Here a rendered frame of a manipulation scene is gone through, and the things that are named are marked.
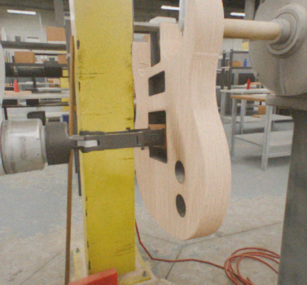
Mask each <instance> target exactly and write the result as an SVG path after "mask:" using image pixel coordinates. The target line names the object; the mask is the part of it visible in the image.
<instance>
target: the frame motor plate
mask: <svg viewBox="0 0 307 285"><path fill-rule="evenodd" d="M265 105H267V106H273V107H282V108H292V109H297V110H306V111H307V98H295V97H284V96H275V94H274V93H273V94H267V95H266V101H265Z"/></svg>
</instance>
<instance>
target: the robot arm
mask: <svg viewBox="0 0 307 285"><path fill-rule="evenodd" d="M4 87H5V59H4V53H3V50H2V47H1V43H0V175H5V174H16V173H20V172H28V171H29V172H31V171H39V170H40V171H42V170H43V169H44V163H46V162H47V163H48V166H49V165H62V164H68V163H69V162H70V150H80V151H81V153H89V152H91V151H103V150H112V149H122V148H138V147H139V148H141V150H145V147H152V146H153V145H165V129H156V130H151V129H130V127H126V131H124V130H122V131H113V132H104V131H84V130H83V131H79V134H78V135H69V128H68V123H67V122H47V123H46V125H45V126H43V125H42V122H41V120H40V119H8V120H3V118H2V100H3V96H4Z"/></svg>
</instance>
